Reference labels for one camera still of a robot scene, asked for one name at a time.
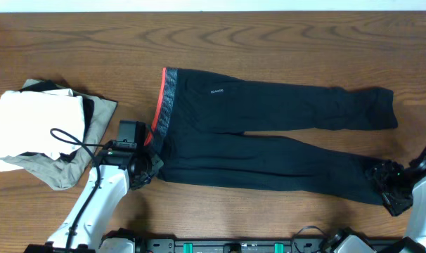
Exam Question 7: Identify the dark teal athletic pants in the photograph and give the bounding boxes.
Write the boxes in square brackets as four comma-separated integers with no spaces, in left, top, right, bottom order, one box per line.
[146,67,398,205]

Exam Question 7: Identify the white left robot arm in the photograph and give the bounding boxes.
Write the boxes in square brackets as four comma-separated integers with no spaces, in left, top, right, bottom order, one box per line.
[46,141,164,252]

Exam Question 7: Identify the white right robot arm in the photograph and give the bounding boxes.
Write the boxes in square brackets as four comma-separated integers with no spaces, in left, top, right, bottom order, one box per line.
[366,147,426,250]

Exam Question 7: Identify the beige folded garment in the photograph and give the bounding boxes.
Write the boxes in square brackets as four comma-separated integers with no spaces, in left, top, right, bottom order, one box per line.
[1,79,117,190]

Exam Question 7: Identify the black folded garment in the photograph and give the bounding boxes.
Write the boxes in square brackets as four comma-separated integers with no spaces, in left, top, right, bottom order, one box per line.
[20,80,94,162]

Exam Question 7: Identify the white folded garment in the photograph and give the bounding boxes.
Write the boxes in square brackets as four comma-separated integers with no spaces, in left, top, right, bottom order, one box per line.
[0,89,85,171]

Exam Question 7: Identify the black base cable loop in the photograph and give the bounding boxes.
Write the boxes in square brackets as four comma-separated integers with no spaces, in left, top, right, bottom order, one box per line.
[290,225,326,253]

